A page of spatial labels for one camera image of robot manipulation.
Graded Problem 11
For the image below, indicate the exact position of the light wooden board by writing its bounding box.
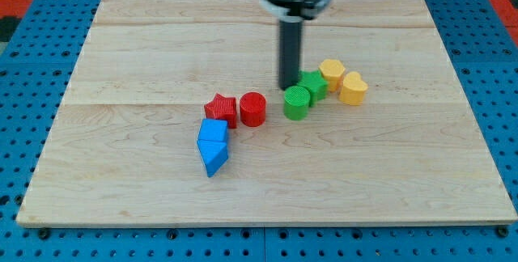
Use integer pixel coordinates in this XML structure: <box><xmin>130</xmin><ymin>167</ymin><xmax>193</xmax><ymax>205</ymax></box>
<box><xmin>17</xmin><ymin>0</ymin><xmax>517</xmax><ymax>228</ymax></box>

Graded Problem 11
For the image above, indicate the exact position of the red cylinder block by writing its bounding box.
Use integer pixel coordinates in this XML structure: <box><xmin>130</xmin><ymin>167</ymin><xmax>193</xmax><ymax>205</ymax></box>
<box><xmin>240</xmin><ymin>92</ymin><xmax>266</xmax><ymax>127</ymax></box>

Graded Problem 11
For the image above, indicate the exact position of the red star block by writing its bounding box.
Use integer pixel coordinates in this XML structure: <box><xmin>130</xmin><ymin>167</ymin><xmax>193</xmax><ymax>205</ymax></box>
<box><xmin>204</xmin><ymin>93</ymin><xmax>237</xmax><ymax>129</ymax></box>

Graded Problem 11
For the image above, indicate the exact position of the yellow hexagon block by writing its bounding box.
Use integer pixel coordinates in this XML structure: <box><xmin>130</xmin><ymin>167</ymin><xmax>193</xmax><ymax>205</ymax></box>
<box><xmin>319</xmin><ymin>59</ymin><xmax>346</xmax><ymax>92</ymax></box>

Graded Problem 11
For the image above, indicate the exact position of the blue triangle block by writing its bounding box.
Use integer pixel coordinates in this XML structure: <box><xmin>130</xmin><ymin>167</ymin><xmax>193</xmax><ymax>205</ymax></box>
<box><xmin>197</xmin><ymin>140</ymin><xmax>228</xmax><ymax>178</ymax></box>

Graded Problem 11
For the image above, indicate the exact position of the blue cube block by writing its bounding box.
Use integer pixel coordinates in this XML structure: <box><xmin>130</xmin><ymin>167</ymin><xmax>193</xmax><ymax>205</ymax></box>
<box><xmin>197</xmin><ymin>118</ymin><xmax>228</xmax><ymax>142</ymax></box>

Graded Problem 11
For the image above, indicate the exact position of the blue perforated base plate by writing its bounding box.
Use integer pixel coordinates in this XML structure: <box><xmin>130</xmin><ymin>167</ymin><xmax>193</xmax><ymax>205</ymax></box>
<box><xmin>1</xmin><ymin>0</ymin><xmax>517</xmax><ymax>261</ymax></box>

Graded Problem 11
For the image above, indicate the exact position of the yellow heart block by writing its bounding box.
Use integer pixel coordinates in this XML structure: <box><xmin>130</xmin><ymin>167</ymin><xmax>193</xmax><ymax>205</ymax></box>
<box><xmin>338</xmin><ymin>71</ymin><xmax>369</xmax><ymax>106</ymax></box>

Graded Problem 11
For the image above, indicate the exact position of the green cylinder block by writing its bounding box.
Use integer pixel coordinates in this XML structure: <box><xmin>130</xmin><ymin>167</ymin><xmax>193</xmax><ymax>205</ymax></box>
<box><xmin>283</xmin><ymin>86</ymin><xmax>311</xmax><ymax>120</ymax></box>

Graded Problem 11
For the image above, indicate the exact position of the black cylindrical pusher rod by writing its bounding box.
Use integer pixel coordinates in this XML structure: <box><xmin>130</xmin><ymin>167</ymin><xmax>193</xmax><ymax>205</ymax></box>
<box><xmin>278</xmin><ymin>21</ymin><xmax>304</xmax><ymax>91</ymax></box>

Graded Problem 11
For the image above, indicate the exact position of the green star block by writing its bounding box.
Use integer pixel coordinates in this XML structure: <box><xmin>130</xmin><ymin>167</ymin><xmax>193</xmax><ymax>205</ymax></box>
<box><xmin>298</xmin><ymin>70</ymin><xmax>328</xmax><ymax>107</ymax></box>

